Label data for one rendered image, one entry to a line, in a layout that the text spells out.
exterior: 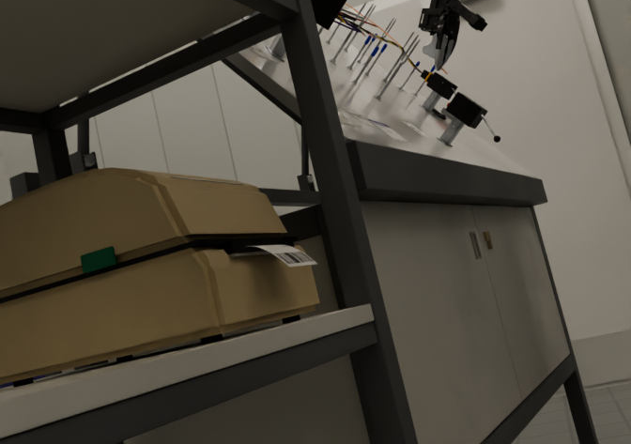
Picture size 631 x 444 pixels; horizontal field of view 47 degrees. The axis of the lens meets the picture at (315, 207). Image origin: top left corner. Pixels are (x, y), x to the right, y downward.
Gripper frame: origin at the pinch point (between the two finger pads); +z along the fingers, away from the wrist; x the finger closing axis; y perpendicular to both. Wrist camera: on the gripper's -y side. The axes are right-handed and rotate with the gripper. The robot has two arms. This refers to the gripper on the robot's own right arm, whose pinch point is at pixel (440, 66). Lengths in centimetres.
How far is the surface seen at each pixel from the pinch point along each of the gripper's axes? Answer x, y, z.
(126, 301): 122, -40, 51
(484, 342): 42, -44, 57
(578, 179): -187, 16, 8
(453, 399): 64, -50, 63
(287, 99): 92, -29, 26
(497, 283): 26, -38, 48
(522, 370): 22, -46, 64
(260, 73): 93, -24, 23
